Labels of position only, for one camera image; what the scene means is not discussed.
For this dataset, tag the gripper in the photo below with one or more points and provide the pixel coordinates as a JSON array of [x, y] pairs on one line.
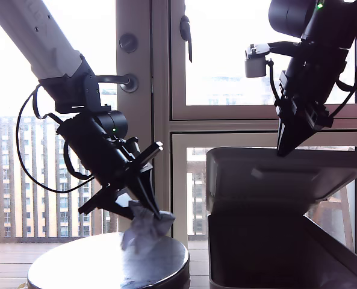
[[313, 84], [112, 168]]

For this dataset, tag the white paper ball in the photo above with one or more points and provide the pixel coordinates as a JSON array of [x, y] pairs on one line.
[[148, 228]]

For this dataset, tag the dark grey bin body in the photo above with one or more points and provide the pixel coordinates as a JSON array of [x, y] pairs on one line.
[[256, 256]]

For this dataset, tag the round dark wooden stool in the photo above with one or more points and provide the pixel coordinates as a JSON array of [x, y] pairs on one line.
[[106, 265]]

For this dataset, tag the slatted balcony railing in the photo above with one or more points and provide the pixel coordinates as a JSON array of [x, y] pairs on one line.
[[3, 180]]

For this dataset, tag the round door lock knob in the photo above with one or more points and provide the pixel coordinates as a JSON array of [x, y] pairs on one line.
[[128, 42]]

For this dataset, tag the grey camera box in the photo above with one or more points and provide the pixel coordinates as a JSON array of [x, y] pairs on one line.
[[148, 153], [255, 67]]

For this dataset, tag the grey balcony door frame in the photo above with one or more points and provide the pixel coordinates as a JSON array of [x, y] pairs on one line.
[[139, 120]]

